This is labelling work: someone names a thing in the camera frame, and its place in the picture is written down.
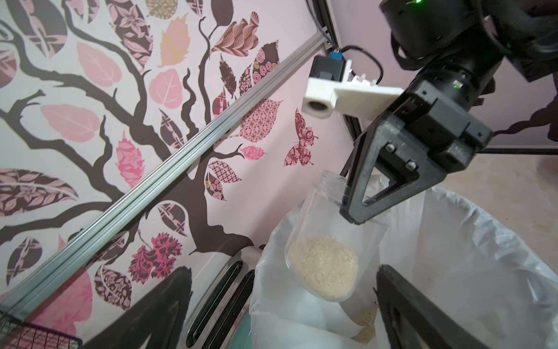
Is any black wire basket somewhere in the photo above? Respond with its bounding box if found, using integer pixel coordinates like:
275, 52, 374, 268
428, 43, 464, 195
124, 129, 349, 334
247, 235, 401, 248
1, 312, 83, 349

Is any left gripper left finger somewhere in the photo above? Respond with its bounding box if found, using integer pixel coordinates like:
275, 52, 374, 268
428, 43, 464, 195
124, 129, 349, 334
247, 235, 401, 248
84, 267, 193, 348

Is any aluminium rail left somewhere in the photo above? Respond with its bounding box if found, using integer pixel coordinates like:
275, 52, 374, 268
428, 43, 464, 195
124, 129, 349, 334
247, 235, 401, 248
1, 33, 326, 321

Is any mint green toaster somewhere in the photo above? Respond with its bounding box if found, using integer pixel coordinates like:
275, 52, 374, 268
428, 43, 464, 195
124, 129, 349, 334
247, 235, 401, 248
178, 247, 262, 348

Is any glass jar tan lid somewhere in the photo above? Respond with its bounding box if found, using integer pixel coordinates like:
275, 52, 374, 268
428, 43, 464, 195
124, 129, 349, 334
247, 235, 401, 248
285, 171, 388, 302

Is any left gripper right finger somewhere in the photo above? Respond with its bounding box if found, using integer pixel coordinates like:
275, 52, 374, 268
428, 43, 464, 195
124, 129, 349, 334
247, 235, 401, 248
376, 265, 486, 348

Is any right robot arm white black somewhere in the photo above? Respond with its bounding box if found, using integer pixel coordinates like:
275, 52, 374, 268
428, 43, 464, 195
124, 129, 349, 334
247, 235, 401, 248
340, 1, 557, 225

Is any white trash bag liner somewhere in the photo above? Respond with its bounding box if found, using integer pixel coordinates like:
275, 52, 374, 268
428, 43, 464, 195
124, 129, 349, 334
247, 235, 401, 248
249, 188, 557, 348

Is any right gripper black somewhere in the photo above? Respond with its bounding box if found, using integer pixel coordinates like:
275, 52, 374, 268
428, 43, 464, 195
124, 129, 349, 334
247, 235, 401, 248
340, 56, 503, 225

